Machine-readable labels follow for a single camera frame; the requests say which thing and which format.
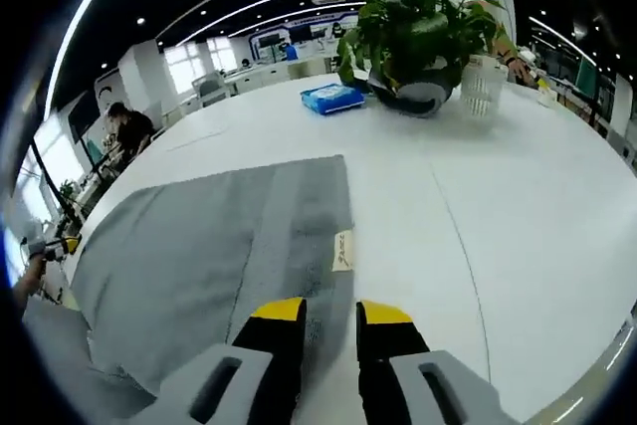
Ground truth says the grey towel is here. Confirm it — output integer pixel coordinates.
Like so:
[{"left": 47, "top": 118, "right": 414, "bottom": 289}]
[{"left": 69, "top": 153, "right": 357, "bottom": 396}]

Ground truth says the grey office chair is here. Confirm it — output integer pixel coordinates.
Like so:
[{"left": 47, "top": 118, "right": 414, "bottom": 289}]
[{"left": 191, "top": 71, "right": 233, "bottom": 108}]

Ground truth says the white slotted basket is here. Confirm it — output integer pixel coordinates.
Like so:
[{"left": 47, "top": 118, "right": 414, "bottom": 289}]
[{"left": 460, "top": 54, "right": 510, "bottom": 120}]

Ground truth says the blue wet wipes packet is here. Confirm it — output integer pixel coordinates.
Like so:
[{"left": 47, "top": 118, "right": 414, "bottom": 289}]
[{"left": 300, "top": 84, "right": 367, "bottom": 117}]

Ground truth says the small white container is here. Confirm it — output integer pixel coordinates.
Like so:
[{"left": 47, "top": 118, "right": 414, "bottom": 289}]
[{"left": 538, "top": 77, "right": 559, "bottom": 108}]

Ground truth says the green potted plant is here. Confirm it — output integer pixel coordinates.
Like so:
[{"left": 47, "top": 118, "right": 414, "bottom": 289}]
[{"left": 336, "top": 0, "right": 519, "bottom": 118}]

